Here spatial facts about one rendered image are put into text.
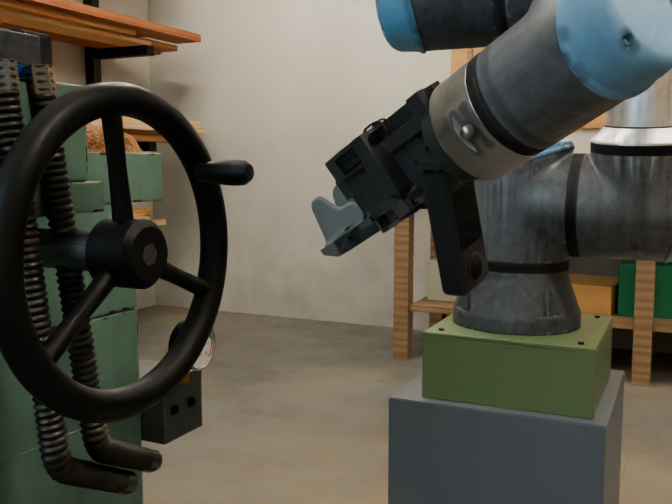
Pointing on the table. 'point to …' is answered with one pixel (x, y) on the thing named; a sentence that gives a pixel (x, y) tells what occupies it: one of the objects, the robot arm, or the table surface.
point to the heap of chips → (103, 140)
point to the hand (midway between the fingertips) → (335, 252)
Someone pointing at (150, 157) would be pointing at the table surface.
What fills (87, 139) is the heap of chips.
